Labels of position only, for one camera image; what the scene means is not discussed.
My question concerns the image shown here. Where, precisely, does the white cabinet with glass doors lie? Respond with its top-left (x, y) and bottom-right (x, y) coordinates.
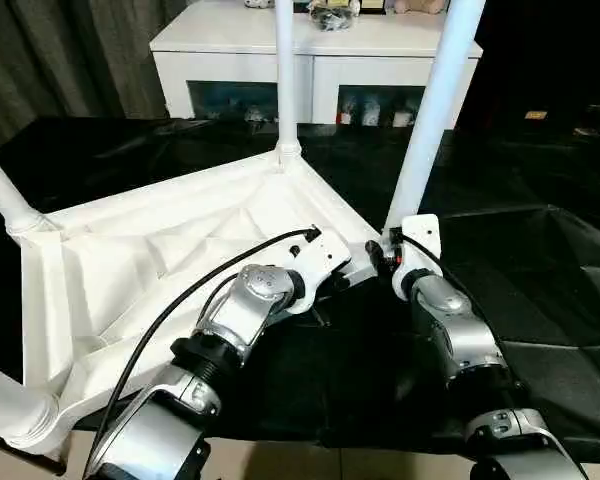
top-left (149, 0), bottom-right (484, 126)

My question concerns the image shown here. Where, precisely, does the black mat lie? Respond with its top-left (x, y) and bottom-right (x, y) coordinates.
top-left (0, 115), bottom-right (600, 449)

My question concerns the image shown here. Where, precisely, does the brown plush toy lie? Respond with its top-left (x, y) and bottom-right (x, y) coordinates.
top-left (394, 0), bottom-right (449, 14)

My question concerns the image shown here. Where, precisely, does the white plastic table top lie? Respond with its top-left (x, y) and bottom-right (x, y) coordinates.
top-left (9, 149), bottom-right (381, 456)

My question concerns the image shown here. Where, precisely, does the dark object on cabinet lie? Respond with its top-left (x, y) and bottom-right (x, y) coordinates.
top-left (309, 2), bottom-right (356, 31)

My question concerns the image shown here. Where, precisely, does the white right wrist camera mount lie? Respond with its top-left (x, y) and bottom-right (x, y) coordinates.
top-left (390, 213), bottom-right (441, 301)

